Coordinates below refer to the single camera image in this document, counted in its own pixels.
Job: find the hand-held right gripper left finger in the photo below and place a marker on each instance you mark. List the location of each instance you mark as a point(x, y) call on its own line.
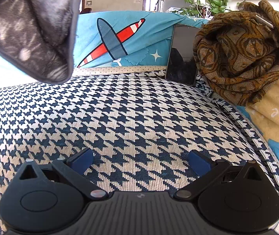
point(82, 161)

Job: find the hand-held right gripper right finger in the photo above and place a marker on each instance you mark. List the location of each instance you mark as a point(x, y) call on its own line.
point(198, 163)

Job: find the grey patterned fleece garment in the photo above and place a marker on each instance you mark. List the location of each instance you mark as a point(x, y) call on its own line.
point(32, 29)

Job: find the houndstooth sofa seat cover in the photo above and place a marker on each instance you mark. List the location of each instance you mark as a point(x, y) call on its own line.
point(129, 115)

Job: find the yellow and blue blanket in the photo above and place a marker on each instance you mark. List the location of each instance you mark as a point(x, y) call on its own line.
point(271, 117)

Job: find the black tablet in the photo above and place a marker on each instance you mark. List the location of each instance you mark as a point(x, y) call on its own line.
point(182, 53)

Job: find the brown patterned scarf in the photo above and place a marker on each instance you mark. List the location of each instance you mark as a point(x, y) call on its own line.
point(239, 58)

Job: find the blue printed sofa blanket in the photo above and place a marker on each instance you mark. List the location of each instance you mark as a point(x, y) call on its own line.
point(154, 29)

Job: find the brown wooden chair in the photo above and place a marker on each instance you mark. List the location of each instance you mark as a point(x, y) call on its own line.
point(85, 10)

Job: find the white flat object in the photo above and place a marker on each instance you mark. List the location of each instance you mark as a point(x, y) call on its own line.
point(264, 20)

